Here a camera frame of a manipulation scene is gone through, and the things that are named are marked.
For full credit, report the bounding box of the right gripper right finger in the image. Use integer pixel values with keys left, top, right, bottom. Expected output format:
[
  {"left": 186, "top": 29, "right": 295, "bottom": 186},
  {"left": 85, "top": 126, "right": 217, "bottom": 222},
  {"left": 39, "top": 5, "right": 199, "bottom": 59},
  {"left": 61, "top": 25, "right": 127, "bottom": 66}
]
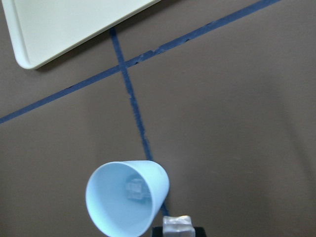
[{"left": 194, "top": 227, "right": 206, "bottom": 237}]

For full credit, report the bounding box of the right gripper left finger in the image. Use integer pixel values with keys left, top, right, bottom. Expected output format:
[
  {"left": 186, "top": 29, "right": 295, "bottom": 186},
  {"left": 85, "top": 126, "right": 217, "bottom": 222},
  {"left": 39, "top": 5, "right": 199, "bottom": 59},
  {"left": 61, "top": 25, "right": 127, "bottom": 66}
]
[{"left": 151, "top": 226, "right": 163, "bottom": 237}]

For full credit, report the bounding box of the clear ice cube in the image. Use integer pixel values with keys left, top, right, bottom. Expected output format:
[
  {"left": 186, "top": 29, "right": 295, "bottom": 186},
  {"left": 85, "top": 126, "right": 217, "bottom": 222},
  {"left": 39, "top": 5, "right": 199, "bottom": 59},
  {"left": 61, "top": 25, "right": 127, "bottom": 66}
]
[{"left": 162, "top": 215, "right": 196, "bottom": 237}]

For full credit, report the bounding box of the light blue plastic cup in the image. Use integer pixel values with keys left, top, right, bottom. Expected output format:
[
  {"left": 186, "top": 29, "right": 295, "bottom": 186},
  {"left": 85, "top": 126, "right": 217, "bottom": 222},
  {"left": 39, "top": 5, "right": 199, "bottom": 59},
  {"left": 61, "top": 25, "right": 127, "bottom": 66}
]
[{"left": 85, "top": 160, "right": 170, "bottom": 237}]

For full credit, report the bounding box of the ice cube in cup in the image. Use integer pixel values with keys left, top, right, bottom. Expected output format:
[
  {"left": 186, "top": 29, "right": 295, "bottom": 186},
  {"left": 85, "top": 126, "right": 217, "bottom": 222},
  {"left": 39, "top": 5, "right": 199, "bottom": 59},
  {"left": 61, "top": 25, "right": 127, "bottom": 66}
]
[{"left": 125, "top": 175, "right": 151, "bottom": 202}]

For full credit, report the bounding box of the cream bear serving tray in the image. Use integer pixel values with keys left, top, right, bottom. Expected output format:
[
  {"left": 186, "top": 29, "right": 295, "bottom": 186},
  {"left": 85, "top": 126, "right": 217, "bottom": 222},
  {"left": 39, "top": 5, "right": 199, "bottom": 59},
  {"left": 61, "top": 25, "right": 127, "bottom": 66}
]
[{"left": 1, "top": 0, "right": 156, "bottom": 70}]

